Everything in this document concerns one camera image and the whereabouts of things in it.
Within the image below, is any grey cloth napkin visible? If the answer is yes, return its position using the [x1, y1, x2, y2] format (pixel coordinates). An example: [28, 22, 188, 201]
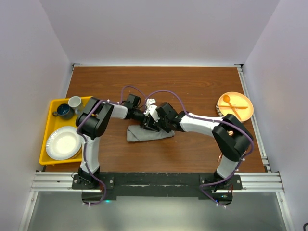
[127, 125, 175, 142]

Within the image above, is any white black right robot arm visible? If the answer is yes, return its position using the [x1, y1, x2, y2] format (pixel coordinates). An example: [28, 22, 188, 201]
[150, 102, 254, 189]

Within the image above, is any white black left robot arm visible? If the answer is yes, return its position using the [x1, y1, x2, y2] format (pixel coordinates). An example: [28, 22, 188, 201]
[76, 94, 159, 189]

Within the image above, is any orange plastic spoon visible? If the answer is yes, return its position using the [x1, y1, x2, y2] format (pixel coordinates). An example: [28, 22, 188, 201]
[223, 94, 241, 121]

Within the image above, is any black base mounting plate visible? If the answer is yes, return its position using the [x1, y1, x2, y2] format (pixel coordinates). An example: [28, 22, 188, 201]
[72, 172, 243, 202]

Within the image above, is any orange divided plate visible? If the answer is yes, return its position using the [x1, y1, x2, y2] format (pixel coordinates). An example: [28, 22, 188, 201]
[216, 91, 254, 122]

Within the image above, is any grey ceramic mug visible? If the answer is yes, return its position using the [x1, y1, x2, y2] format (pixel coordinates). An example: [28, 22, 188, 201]
[68, 96, 83, 115]

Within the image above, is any dark blue ceramic cup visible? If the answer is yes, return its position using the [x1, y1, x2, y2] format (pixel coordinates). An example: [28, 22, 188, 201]
[52, 103, 74, 120]

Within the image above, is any white ceramic plate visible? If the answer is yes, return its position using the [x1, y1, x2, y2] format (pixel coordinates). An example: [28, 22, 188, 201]
[46, 126, 82, 160]

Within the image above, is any yellow plastic tray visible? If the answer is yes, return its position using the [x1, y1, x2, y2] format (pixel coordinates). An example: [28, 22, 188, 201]
[39, 98, 82, 165]

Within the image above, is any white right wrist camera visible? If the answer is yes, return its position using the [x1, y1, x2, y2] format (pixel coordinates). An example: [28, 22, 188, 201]
[144, 105, 159, 122]

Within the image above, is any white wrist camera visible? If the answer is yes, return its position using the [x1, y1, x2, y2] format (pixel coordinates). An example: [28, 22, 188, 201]
[144, 105, 159, 122]
[145, 98, 156, 109]

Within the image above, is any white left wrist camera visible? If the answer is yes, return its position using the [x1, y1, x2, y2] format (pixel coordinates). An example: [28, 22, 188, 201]
[145, 98, 156, 109]

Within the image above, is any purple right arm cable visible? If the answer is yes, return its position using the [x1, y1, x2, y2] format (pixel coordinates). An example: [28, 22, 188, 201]
[146, 90, 255, 205]

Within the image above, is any aluminium right frame rail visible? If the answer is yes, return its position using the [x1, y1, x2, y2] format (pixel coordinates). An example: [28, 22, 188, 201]
[235, 64, 271, 173]

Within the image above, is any aluminium frame rail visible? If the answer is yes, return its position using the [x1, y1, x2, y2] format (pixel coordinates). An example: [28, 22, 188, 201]
[30, 172, 284, 192]
[235, 64, 271, 173]

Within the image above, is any aluminium front frame rail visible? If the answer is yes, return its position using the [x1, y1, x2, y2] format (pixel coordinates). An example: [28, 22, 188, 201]
[30, 172, 284, 192]

